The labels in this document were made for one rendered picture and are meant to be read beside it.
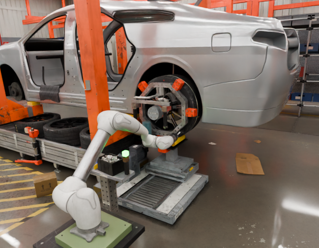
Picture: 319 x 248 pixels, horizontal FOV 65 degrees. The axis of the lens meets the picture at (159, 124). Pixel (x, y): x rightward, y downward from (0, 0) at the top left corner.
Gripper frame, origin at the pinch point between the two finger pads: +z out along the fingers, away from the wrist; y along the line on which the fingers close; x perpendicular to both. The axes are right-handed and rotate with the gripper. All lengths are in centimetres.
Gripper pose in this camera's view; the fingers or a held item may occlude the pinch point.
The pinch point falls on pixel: (182, 132)
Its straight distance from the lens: 251.0
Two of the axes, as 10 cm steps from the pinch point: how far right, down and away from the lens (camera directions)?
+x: -6.3, -7.6, 1.6
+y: 5.8, -5.9, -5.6
